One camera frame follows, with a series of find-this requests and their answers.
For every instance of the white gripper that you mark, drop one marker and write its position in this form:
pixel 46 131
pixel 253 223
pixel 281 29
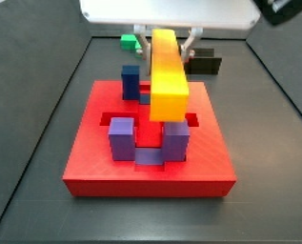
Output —
pixel 209 14

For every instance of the yellow rectangular block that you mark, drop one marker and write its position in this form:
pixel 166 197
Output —
pixel 169 83

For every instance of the red puzzle board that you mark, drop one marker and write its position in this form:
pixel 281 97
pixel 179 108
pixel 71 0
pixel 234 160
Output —
pixel 92 174

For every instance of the green stepped block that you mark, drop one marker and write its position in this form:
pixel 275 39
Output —
pixel 130 44

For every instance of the blue U-shaped block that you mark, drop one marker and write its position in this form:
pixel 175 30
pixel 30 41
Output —
pixel 134 89

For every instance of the purple U-shaped block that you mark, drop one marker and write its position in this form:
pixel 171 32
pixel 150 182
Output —
pixel 150 144

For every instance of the black angle bracket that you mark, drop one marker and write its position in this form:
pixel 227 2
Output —
pixel 203 62

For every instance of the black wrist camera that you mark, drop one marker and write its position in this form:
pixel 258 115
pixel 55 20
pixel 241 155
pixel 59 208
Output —
pixel 278 11

